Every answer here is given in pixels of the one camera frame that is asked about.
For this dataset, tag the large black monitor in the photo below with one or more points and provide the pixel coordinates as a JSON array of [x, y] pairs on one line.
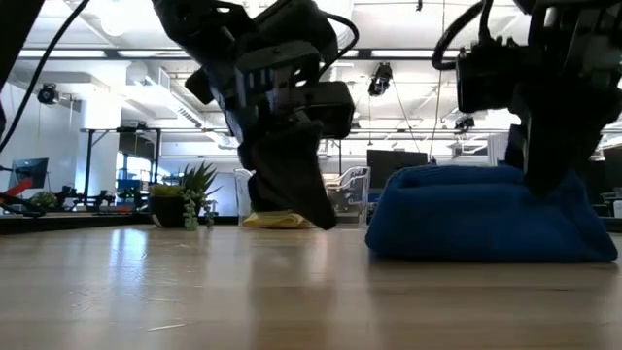
[[396, 159]]

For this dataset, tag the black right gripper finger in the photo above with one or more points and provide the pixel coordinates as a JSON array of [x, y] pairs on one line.
[[516, 146], [559, 150]]

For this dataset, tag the dark blue microfiber towel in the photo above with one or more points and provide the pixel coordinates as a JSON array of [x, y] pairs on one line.
[[486, 219]]

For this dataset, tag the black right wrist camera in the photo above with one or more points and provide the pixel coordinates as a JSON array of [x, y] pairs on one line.
[[488, 78]]

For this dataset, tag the black overhead light bar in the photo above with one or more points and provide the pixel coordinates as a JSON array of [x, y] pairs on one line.
[[112, 54]]

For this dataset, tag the clear plastic bin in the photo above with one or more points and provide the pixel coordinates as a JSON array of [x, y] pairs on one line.
[[350, 194]]

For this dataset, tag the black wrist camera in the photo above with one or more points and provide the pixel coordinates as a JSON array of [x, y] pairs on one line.
[[330, 109], [488, 78]]

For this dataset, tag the tilted background monitor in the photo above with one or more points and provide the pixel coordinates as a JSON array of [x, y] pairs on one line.
[[29, 170]]

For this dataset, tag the yellow microfiber towel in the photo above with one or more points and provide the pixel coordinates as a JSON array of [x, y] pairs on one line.
[[277, 221]]

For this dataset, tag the black aluminium table frame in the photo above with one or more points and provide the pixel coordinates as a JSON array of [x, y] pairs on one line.
[[73, 222]]

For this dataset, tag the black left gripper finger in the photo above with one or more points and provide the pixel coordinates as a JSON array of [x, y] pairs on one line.
[[296, 180], [252, 194]]

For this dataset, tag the black ceiling spotlight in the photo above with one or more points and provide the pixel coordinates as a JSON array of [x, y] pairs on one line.
[[47, 94], [380, 80], [465, 122]]

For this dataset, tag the black background rig frame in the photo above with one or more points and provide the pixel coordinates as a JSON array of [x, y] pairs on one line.
[[121, 129]]

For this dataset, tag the small background plant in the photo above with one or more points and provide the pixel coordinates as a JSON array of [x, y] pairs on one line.
[[44, 199]]

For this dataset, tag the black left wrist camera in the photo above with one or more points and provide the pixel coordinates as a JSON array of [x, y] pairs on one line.
[[330, 109]]

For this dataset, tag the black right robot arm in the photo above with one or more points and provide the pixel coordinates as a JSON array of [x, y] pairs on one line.
[[583, 7]]

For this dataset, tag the potted succulent plant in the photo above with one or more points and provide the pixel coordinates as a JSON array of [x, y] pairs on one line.
[[194, 189]]

